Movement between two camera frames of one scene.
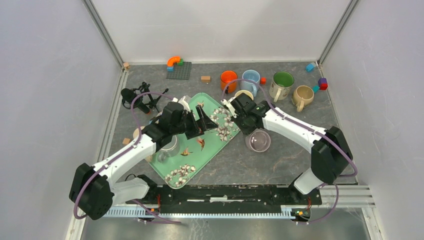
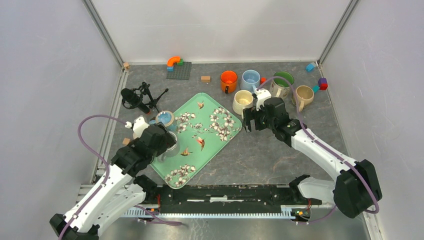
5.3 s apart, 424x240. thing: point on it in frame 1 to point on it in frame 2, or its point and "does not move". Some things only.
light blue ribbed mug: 253,75 does not move
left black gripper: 200,126 to 167,141
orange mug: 226,76 does not move
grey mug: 170,150 does not move
